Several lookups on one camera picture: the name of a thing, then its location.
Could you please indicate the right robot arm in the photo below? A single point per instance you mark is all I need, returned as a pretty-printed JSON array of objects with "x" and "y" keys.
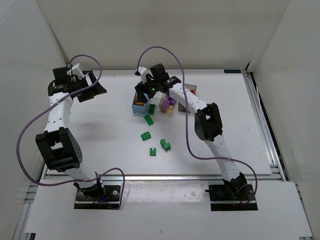
[{"x": 208, "y": 125}]

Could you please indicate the small green lego cube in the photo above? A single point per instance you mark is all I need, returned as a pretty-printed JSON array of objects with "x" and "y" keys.
[
  {"x": 163, "y": 142},
  {"x": 167, "y": 146}
]

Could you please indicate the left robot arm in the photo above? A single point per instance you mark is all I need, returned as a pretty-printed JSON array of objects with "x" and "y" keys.
[{"x": 58, "y": 147}]

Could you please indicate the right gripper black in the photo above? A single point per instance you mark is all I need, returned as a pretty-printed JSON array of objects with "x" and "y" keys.
[{"x": 143, "y": 90}]

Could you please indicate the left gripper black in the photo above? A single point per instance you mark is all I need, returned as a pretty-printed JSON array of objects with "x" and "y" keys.
[{"x": 86, "y": 87}]

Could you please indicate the green lego plate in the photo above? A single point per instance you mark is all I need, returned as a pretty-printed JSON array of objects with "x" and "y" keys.
[
  {"x": 148, "y": 120},
  {"x": 152, "y": 108}
]

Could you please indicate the yellow lego brick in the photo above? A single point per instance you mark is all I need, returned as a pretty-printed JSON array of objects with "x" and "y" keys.
[{"x": 137, "y": 102}]

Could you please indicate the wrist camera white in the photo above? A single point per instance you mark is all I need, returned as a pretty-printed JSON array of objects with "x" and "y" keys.
[
  {"x": 76, "y": 70},
  {"x": 142, "y": 73}
]

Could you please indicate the light blue plastic container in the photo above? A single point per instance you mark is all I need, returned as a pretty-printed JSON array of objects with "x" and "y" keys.
[{"x": 140, "y": 109}]

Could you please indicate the smoky grey plastic container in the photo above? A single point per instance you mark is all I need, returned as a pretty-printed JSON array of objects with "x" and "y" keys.
[{"x": 192, "y": 88}]

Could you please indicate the green lego brick bottom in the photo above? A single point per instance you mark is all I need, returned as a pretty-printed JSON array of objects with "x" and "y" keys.
[{"x": 152, "y": 151}]

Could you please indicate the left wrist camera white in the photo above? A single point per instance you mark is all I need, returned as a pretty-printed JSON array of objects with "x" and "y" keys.
[{"x": 76, "y": 70}]

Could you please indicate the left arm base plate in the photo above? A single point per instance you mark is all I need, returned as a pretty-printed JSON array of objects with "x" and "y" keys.
[{"x": 99, "y": 197}]

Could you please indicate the green lego brick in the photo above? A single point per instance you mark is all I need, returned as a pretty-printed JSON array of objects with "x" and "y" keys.
[
  {"x": 152, "y": 151},
  {"x": 145, "y": 136}
]

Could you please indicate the purple lego brick with studs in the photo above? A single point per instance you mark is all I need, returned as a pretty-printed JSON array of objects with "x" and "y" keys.
[{"x": 171, "y": 101}]

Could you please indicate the blue label sticker right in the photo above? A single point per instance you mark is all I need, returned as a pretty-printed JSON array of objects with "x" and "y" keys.
[{"x": 232, "y": 71}]

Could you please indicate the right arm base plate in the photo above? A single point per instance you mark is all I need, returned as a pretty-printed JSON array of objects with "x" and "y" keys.
[{"x": 223, "y": 200}]

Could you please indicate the amber transparent plastic container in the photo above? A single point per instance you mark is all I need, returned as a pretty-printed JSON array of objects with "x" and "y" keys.
[{"x": 169, "y": 110}]

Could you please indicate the aluminium frame rail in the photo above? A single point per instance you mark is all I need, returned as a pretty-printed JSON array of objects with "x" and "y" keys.
[{"x": 275, "y": 176}]

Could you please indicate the clear plastic container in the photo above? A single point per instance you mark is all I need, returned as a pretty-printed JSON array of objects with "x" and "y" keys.
[{"x": 156, "y": 99}]

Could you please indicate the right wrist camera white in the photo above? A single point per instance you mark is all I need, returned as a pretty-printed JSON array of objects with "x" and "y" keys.
[{"x": 142, "y": 73}]

